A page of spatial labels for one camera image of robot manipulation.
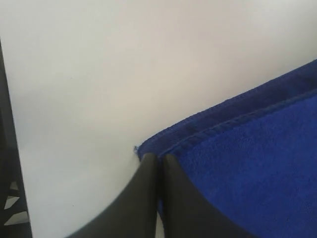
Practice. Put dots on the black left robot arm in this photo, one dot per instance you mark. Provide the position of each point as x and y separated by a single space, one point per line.
12 192

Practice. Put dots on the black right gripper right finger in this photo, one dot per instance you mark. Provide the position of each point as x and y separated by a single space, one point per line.
186 213

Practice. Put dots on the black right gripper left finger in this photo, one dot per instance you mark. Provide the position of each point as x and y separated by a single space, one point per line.
133 214

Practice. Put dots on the blue microfiber towel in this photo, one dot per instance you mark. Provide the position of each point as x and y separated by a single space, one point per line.
254 157

